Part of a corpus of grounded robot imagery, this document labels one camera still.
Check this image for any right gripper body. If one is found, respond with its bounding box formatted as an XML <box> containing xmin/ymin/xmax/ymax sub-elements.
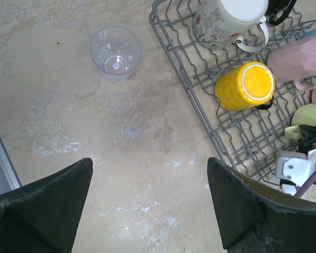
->
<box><xmin>298</xmin><ymin>124</ymin><xmax>316</xmax><ymax>154</ymax></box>

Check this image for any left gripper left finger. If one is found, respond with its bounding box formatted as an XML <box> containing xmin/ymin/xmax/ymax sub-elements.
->
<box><xmin>0</xmin><ymin>158</ymin><xmax>93</xmax><ymax>252</ymax></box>

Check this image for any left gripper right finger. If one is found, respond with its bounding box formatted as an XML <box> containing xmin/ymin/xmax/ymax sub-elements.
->
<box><xmin>207</xmin><ymin>158</ymin><xmax>316</xmax><ymax>252</ymax></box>

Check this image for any light green faceted mug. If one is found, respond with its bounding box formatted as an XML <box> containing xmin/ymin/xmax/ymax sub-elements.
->
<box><xmin>284</xmin><ymin>104</ymin><xmax>316</xmax><ymax>140</ymax></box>

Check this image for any pink faceted mug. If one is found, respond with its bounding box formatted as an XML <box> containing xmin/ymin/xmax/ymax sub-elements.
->
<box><xmin>266</xmin><ymin>36</ymin><xmax>316</xmax><ymax>91</ymax></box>

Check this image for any yellow mug black handle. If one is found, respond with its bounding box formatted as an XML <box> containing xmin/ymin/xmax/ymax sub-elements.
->
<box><xmin>214</xmin><ymin>62</ymin><xmax>275</xmax><ymax>111</ymax></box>

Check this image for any clear glass cup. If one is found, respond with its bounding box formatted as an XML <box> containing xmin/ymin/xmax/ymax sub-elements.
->
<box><xmin>89</xmin><ymin>24</ymin><xmax>143</xmax><ymax>81</ymax></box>

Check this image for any white floral mug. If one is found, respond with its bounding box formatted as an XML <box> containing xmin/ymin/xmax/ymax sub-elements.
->
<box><xmin>192</xmin><ymin>0</ymin><xmax>269</xmax><ymax>53</ymax></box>

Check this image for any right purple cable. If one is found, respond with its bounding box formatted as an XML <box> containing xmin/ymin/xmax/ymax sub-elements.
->
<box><xmin>294</xmin><ymin>160</ymin><xmax>316</xmax><ymax>198</ymax></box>

